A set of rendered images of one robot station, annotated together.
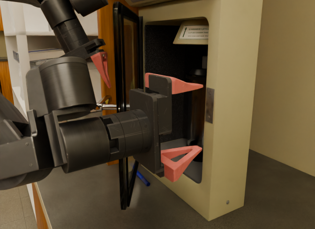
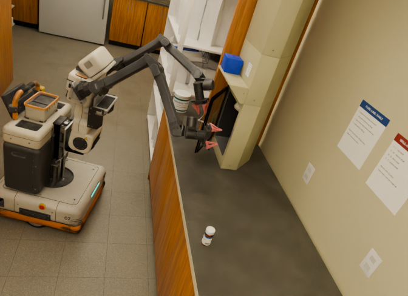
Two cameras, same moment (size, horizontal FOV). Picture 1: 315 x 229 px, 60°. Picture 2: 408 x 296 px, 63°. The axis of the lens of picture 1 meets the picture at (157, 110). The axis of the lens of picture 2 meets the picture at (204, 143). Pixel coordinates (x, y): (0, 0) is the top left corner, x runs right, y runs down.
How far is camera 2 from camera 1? 156 cm
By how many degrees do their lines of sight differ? 18
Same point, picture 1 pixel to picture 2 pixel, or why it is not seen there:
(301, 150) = (278, 164)
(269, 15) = (292, 100)
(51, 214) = (173, 145)
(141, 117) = (203, 133)
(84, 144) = (190, 134)
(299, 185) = (264, 174)
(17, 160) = (178, 133)
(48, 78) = (188, 119)
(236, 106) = (241, 136)
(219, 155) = (230, 149)
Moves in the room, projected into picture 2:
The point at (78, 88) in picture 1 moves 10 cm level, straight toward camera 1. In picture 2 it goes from (193, 124) to (190, 132)
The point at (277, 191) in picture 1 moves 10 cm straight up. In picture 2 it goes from (253, 171) to (258, 160)
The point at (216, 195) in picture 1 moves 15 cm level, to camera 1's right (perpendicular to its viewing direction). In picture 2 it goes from (225, 161) to (247, 170)
